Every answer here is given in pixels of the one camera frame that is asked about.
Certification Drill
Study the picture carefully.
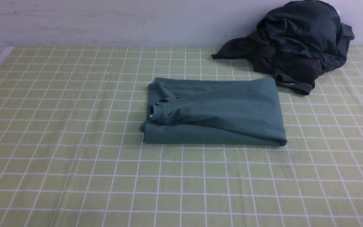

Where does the dark teal crumpled garment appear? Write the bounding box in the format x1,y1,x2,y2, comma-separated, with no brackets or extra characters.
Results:
256,0,354,71

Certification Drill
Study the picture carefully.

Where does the dark grey crumpled garment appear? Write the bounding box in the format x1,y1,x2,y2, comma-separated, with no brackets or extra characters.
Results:
212,29,326,96

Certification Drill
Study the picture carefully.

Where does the green long-sleeve top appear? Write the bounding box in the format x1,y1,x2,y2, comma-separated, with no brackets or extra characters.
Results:
140,78,288,147

